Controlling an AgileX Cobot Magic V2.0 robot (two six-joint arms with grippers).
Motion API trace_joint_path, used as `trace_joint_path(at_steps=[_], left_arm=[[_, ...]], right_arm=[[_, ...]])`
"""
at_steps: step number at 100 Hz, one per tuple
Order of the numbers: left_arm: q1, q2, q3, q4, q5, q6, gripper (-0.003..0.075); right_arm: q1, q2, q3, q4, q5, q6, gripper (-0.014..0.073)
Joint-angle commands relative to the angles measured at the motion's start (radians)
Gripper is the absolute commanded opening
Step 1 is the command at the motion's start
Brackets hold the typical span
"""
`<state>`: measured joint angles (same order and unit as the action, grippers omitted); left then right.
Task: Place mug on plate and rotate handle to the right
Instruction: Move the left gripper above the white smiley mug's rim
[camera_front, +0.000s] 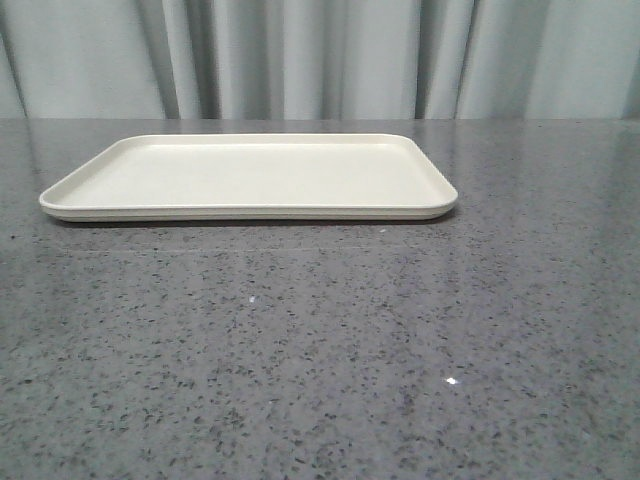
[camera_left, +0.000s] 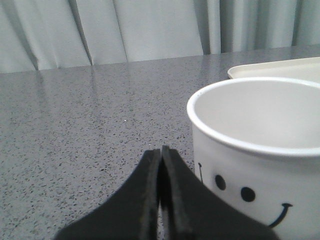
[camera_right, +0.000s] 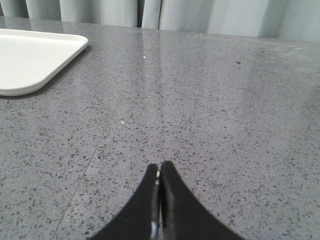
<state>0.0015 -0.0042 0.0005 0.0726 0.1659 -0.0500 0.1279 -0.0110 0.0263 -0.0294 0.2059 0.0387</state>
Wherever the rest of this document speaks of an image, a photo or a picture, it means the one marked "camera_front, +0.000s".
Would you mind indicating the cream rectangular plastic tray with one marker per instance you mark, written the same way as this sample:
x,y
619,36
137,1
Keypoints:
x,y
281,176

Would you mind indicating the pale grey-green curtain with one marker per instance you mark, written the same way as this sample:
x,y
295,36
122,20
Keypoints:
x,y
297,60

